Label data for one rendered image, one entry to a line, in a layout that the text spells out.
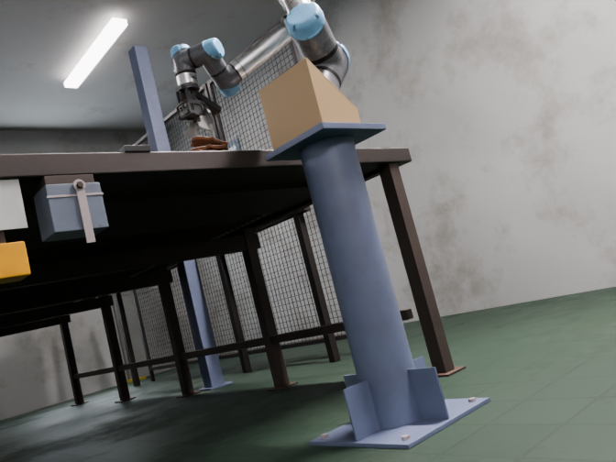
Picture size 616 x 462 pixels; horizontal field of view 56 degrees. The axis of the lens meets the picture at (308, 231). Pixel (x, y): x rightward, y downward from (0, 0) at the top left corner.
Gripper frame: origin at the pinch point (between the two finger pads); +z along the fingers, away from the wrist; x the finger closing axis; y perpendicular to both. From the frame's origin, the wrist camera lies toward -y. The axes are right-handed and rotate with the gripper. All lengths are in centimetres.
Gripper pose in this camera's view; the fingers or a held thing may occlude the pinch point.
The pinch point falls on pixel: (205, 140)
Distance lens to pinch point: 212.2
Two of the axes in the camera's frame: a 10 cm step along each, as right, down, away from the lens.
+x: 7.5, -2.6, -6.1
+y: -6.2, 0.7, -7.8
